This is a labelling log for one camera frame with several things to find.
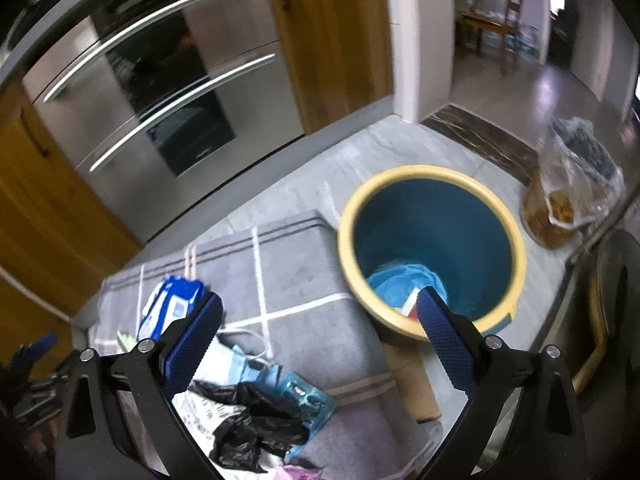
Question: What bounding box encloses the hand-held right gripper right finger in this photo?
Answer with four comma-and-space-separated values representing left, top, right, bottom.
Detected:
416, 285, 590, 480

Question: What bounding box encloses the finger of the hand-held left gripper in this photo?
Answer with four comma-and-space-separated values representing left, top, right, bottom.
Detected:
20, 332, 60, 363

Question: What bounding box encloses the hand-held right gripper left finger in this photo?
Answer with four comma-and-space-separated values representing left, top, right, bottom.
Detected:
54, 290, 224, 480

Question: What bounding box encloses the blue face mask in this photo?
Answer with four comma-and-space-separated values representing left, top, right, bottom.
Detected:
202, 327, 282, 388

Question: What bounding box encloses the yellow rimmed blue wastebasket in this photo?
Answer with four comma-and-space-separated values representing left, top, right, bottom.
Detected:
337, 164, 528, 343

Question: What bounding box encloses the brown cardboard piece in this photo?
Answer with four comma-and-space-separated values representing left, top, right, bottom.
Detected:
381, 341, 444, 424

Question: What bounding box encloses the red and white packet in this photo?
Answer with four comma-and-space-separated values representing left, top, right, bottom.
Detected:
401, 287, 422, 320

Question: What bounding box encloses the crumpled newspaper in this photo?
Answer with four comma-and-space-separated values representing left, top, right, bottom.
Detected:
171, 389, 243, 463

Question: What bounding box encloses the blue plastic bag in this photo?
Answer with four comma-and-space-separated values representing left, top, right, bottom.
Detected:
367, 261, 449, 320

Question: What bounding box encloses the black plastic bag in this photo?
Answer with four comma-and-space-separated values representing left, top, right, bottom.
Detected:
191, 379, 312, 475

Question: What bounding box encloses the grey striped floor mat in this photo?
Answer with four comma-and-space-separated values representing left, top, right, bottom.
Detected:
87, 210, 446, 480

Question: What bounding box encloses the wooden cabinet door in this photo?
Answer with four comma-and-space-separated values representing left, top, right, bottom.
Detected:
262, 0, 397, 136
0, 80, 145, 323

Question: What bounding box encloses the clear blue blister pack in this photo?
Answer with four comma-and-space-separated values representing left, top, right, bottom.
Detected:
274, 369, 337, 458

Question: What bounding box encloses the purple wrapper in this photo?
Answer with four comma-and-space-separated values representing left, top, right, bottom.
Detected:
271, 462, 327, 480

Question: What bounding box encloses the dark metal-framed chair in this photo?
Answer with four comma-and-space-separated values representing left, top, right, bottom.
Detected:
564, 210, 640, 397

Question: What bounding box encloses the clear plastic bag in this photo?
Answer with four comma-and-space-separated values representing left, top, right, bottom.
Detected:
519, 116, 629, 252

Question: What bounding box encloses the stainless steel built-in oven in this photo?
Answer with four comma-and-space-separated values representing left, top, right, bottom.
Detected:
0, 0, 308, 245

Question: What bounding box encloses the pack of water bottles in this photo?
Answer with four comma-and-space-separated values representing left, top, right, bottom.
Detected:
504, 27, 542, 59

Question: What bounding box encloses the wooden table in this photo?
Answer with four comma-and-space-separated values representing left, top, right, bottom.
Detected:
456, 9, 507, 57

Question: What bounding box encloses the wooden chair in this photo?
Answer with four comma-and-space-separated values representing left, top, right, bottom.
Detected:
496, 0, 529, 75

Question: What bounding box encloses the white door frame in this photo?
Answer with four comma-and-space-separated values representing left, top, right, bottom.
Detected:
384, 0, 455, 125

